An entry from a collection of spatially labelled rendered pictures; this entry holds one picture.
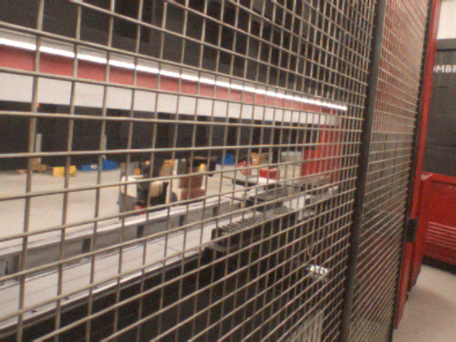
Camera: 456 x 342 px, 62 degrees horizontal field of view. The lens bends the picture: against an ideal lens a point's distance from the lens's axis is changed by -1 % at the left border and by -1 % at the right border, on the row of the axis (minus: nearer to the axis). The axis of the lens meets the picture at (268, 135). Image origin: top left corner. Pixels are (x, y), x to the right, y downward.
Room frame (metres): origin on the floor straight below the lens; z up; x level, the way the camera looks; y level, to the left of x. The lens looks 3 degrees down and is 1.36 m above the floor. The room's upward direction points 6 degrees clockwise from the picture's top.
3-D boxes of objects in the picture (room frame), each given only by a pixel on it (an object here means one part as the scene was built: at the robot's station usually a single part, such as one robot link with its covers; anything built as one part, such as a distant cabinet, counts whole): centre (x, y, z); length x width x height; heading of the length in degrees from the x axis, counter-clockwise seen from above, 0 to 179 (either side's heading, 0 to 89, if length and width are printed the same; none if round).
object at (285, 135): (2.09, -0.06, 1.26); 0.15 x 0.09 x 0.17; 150
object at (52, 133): (1.06, 0.55, 1.26); 0.15 x 0.09 x 0.17; 150
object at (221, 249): (1.42, -0.14, 0.94); 1.02 x 0.06 x 0.12; 150
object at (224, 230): (1.20, 0.00, 1.02); 0.44 x 0.06 x 0.04; 150
